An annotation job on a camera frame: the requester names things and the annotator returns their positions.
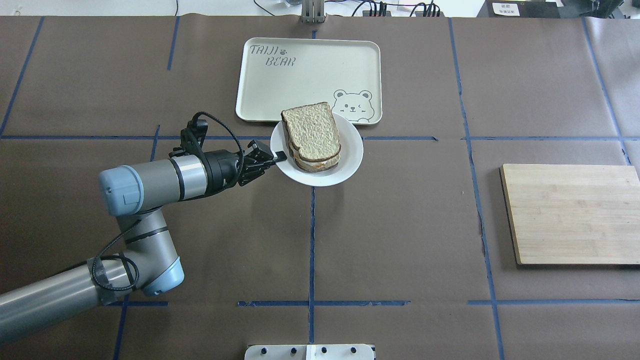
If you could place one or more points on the white tray with bear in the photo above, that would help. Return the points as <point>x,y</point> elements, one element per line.
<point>283,73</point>

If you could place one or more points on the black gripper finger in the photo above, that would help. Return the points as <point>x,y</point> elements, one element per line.
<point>279,157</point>

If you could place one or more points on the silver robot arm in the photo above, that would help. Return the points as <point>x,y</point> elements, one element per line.
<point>245,244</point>

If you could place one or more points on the white bread slice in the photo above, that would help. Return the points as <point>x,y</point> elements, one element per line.
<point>313,131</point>

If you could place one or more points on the white pedestal base plate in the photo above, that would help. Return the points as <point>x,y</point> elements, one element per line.
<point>348,351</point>

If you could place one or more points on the aluminium frame post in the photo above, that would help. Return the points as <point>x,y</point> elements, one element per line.
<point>313,11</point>

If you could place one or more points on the wooden cutting board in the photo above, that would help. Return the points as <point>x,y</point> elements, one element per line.
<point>573,214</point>

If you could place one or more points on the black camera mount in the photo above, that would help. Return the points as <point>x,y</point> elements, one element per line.
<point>192,138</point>

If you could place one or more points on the black power supply box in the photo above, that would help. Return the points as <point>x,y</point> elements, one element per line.
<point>531,9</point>

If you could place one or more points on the white round plate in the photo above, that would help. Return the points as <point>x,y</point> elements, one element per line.
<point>351,156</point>

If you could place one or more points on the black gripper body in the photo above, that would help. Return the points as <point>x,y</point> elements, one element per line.
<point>221,170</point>

